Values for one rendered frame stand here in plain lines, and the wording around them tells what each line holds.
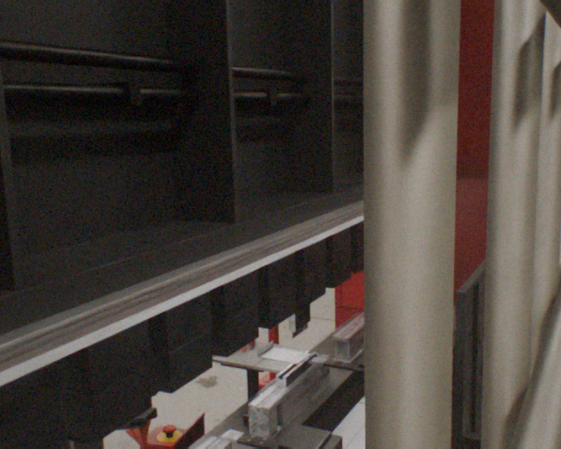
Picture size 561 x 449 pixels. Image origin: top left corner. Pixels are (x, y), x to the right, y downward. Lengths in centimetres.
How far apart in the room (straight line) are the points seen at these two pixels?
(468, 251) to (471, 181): 26
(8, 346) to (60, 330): 7
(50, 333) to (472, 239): 197
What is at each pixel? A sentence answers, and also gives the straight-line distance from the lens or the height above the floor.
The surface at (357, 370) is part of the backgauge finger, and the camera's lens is 176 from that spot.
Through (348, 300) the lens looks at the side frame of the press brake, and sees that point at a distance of 272.
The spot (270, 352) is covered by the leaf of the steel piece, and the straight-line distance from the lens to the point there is 194.
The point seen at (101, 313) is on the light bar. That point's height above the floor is 147.
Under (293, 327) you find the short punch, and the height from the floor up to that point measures 111.
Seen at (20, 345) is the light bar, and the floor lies 147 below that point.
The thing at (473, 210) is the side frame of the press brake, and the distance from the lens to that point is 250.
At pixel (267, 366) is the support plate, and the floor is 100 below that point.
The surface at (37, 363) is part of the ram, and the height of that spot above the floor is 135.
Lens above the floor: 169
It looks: 10 degrees down
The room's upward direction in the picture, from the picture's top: 1 degrees counter-clockwise
